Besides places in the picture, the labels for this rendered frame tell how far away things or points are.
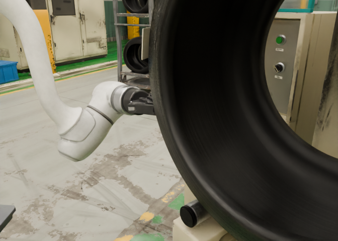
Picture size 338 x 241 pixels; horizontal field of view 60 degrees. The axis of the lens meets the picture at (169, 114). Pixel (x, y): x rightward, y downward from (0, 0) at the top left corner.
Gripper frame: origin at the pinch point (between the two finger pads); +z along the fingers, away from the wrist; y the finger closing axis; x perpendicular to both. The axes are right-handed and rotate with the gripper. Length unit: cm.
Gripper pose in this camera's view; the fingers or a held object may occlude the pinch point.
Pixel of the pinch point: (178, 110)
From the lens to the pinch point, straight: 72.2
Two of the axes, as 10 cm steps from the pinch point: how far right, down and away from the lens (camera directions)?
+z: 6.3, 1.4, -7.6
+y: 7.7, -2.2, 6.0
